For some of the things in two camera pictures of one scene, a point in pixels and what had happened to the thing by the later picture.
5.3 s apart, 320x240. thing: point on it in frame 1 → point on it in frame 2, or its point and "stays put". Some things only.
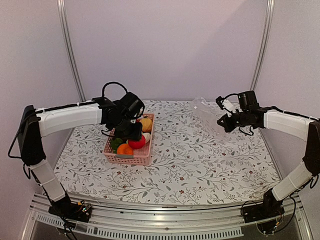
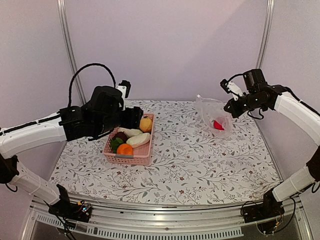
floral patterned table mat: [197, 160] stays put
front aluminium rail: [225, 220] stays put
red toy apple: [137, 144] → [218, 126]
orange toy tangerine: [124, 149] stays put
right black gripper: [228, 127] → [235, 111]
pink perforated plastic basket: [142, 156] stays put
